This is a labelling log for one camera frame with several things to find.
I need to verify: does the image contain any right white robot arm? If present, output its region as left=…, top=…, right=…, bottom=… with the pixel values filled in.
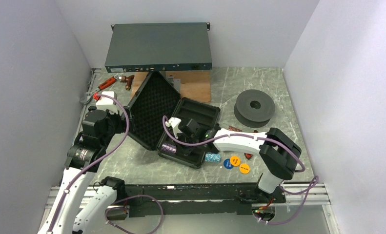
left=163, top=117, right=306, bottom=202

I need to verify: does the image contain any orange big blind button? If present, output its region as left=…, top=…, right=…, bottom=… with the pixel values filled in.
left=229, top=156, right=241, bottom=167

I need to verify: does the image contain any wooden board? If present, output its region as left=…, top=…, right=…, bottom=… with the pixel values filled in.
left=129, top=71, right=211, bottom=110

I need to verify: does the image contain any brown wooden-handled brass tool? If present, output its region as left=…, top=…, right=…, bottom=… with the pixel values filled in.
left=119, top=75, right=135, bottom=90

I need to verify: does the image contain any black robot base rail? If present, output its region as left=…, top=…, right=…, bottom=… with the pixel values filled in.
left=107, top=182, right=286, bottom=220

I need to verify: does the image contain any purple poker chip stack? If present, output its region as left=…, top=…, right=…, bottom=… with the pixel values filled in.
left=161, top=142, right=177, bottom=154

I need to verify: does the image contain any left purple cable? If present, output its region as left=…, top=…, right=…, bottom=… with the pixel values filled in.
left=45, top=95, right=164, bottom=234

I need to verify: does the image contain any red black utility knife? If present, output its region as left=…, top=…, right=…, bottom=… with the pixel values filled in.
left=244, top=130, right=258, bottom=160

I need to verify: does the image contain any black foam-lined poker case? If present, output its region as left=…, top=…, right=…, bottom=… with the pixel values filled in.
left=123, top=71, right=221, bottom=170

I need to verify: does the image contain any grey rack network switch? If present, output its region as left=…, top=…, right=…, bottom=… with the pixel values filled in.
left=104, top=22, right=212, bottom=73

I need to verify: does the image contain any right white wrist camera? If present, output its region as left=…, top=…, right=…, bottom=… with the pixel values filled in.
left=164, top=117, right=182, bottom=134

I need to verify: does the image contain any light blue poker chip stack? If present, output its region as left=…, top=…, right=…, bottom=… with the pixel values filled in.
left=205, top=153, right=221, bottom=163

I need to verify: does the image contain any blue dealer button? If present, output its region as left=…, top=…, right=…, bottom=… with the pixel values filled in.
left=223, top=158, right=234, bottom=170

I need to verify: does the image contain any grey metal bracket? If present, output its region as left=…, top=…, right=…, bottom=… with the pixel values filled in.
left=166, top=75, right=181, bottom=93

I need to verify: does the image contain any brown poker chip stack upper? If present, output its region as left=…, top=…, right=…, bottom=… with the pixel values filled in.
left=228, top=126, right=242, bottom=132

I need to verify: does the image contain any black filament spool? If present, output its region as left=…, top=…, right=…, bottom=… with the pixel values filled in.
left=233, top=89, right=276, bottom=128

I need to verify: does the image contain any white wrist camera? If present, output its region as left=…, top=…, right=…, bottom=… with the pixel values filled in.
left=164, top=117, right=182, bottom=134
left=93, top=91, right=119, bottom=114

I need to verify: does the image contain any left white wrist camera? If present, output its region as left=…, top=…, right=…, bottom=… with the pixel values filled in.
left=93, top=91, right=119, bottom=114

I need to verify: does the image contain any orange small blind button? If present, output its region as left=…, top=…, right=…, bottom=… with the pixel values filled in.
left=239, top=163, right=250, bottom=174

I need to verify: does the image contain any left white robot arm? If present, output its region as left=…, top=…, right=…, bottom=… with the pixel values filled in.
left=39, top=109, right=129, bottom=234

